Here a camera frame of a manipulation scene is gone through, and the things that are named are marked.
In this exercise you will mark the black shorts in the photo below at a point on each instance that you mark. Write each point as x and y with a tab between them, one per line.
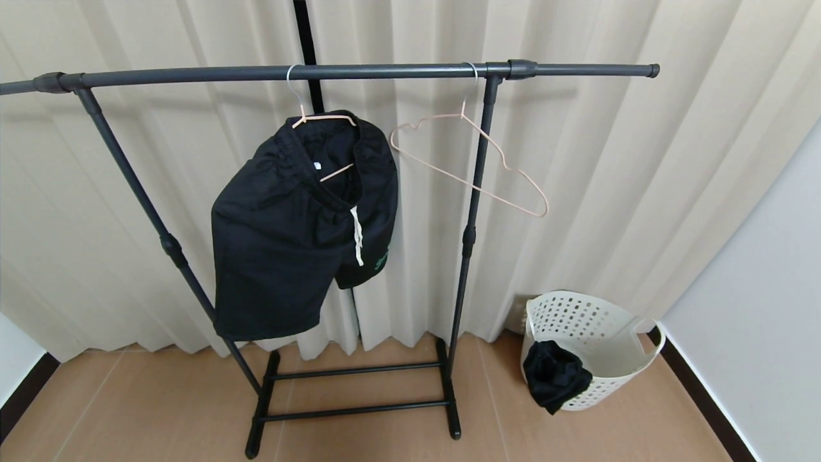
276	256

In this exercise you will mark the pink clothes hanger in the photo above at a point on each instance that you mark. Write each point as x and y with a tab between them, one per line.
462	182
321	117

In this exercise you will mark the black garment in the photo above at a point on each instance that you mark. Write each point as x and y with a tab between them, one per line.
555	378

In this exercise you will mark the black clothes rack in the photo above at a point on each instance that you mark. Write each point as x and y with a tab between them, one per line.
385	69

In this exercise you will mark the white laundry basket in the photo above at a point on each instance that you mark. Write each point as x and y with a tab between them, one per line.
616	359

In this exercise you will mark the white curtain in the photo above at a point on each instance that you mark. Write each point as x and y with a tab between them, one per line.
38	192
609	160

